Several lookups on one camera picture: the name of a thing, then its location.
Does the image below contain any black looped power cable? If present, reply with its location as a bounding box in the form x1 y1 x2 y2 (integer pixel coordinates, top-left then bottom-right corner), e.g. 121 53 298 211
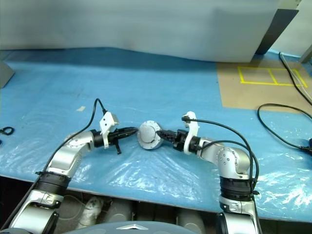
257 103 312 150

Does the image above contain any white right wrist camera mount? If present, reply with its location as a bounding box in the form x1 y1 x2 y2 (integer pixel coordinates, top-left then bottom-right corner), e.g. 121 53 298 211
182 111 201 156

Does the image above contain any thin white floor cord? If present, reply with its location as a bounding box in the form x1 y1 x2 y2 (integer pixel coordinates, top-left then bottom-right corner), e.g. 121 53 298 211
60 195 86 213

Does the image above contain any grey rounded leg shape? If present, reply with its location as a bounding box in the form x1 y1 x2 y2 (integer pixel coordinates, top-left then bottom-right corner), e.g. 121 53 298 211
106 199 134 224
175 209 207 229

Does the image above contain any grey metal wedge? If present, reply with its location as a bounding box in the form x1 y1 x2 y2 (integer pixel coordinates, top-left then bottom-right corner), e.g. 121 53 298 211
0 60 16 89

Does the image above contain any small black cable loop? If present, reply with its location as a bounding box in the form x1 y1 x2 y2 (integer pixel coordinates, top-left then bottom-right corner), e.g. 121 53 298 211
0 126 16 136

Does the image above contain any blue plastic table cover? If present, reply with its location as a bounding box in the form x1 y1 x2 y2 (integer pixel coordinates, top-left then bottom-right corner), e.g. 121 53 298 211
0 47 312 216

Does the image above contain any thin black cable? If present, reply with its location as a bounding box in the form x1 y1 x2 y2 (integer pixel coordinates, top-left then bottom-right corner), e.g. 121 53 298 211
279 51 312 106

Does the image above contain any grey robot torso with emblem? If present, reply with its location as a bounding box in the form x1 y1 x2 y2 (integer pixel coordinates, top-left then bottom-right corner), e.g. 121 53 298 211
62 220 203 234

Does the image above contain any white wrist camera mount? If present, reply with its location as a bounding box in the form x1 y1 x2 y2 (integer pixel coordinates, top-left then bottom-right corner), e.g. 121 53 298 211
182 111 201 156
99 112 120 149

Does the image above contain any black power plug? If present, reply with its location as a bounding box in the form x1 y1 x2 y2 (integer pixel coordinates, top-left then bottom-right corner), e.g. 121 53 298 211
301 137 312 156

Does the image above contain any white backdrop board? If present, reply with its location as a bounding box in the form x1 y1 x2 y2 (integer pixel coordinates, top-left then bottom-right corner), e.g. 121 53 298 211
0 0 278 63

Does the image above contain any thin white cable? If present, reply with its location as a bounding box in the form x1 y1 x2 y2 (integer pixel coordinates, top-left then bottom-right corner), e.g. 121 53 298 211
280 52 312 98

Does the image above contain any round silver housing lid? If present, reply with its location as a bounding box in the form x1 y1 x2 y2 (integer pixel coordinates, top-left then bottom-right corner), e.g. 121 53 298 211
137 120 164 148

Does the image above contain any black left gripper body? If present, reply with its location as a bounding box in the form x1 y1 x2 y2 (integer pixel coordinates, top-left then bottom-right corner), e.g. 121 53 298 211
108 129 123 155

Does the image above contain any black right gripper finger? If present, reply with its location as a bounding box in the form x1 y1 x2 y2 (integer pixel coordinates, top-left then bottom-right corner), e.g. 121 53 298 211
156 130 180 139
159 135 179 145

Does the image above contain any brown cardboard sheet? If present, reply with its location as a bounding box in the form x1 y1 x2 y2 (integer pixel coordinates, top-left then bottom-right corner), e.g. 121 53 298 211
216 54 312 115

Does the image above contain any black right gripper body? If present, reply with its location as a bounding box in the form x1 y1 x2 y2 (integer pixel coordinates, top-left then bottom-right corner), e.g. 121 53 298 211
172 130 189 152

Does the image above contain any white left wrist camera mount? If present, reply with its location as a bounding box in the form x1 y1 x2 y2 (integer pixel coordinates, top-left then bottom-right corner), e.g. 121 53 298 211
99 112 120 149

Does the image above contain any grey metal frame leg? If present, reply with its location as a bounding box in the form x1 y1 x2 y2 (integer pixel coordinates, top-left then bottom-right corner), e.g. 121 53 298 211
300 43 312 64

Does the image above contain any white shoe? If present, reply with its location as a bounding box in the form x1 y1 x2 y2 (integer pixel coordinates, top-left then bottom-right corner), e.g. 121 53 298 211
77 196 104 226

